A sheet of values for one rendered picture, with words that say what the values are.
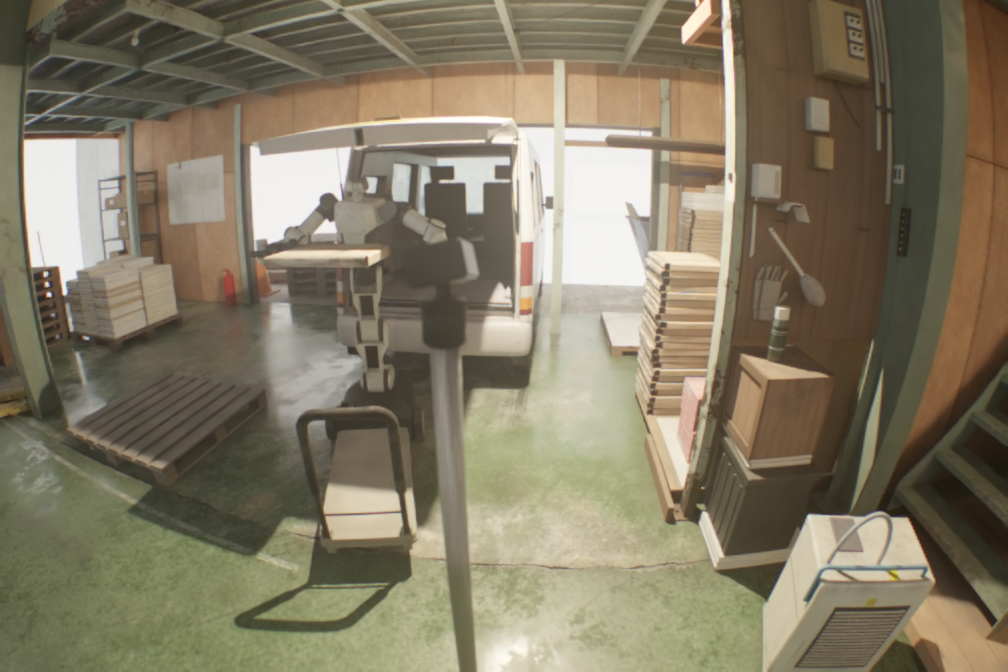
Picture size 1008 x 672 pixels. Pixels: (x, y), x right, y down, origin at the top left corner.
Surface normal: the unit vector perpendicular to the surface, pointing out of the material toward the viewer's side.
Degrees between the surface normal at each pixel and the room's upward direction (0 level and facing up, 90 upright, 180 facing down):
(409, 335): 88
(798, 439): 90
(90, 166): 90
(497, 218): 93
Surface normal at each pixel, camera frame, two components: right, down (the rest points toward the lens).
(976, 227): -0.11, 0.23
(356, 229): -0.29, 0.39
